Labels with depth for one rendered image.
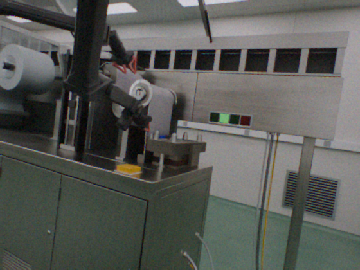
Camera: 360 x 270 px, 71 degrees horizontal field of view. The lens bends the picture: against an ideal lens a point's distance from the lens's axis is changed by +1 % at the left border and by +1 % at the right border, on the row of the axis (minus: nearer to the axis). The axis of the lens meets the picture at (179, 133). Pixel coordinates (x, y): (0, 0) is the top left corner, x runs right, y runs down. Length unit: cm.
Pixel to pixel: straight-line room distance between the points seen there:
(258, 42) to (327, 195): 265
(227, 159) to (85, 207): 293
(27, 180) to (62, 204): 28
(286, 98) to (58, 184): 120
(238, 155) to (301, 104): 253
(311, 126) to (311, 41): 42
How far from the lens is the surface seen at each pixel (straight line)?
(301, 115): 140
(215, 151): 395
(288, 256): 170
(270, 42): 150
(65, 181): 131
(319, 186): 376
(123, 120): 114
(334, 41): 148
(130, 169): 103
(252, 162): 381
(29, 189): 153
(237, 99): 146
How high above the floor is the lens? 114
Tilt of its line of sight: 3 degrees down
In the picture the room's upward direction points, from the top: 8 degrees clockwise
